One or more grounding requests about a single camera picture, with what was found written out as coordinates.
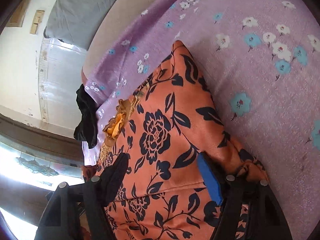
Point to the grey pillow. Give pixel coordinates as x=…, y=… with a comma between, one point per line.
x=76, y=21

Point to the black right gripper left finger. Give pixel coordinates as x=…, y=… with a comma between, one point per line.
x=61, y=217

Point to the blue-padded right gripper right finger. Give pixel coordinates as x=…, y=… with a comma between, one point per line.
x=240, y=209

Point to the wooden window frame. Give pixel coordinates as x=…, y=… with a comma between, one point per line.
x=38, y=139

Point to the black crumpled garment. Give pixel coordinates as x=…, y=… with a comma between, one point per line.
x=87, y=129

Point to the purple floral bedsheet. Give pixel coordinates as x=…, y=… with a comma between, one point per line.
x=260, y=62

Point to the pink mattress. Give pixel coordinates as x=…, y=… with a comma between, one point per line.
x=130, y=42

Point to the orange black floral garment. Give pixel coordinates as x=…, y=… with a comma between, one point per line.
x=171, y=121

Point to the wall switch plate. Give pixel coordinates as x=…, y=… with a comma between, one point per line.
x=39, y=14

